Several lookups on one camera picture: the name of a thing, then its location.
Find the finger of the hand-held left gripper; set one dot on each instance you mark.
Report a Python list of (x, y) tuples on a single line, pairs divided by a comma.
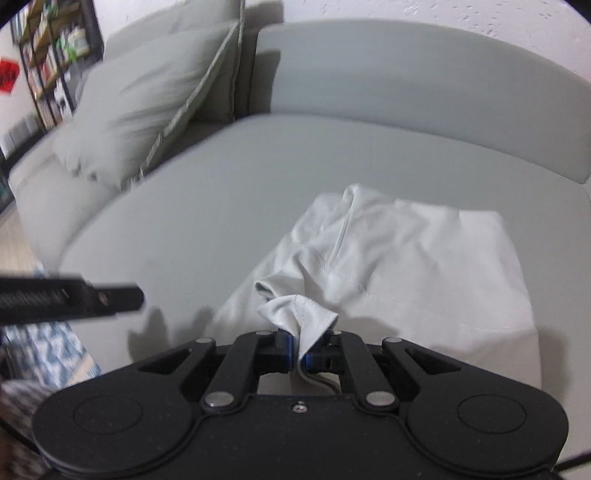
[(111, 297)]

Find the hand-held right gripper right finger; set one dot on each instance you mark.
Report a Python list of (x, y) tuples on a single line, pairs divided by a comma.
[(314, 357)]

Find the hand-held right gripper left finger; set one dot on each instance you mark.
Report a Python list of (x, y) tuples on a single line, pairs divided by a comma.
[(288, 350)]

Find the white t-shirt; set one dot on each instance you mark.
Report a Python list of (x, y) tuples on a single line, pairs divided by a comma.
[(415, 258)]

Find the blue patterned rug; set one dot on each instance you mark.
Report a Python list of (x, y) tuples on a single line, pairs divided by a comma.
[(51, 355)]

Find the grey sofa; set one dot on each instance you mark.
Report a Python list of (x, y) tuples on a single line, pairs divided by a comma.
[(207, 207)]

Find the houndstooth patterned cloth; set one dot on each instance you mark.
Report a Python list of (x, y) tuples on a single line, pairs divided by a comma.
[(18, 429)]

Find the large grey pillow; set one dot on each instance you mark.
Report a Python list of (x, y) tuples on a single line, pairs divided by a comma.
[(138, 106)]

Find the red wall decoration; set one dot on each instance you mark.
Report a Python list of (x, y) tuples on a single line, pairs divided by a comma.
[(9, 76)]

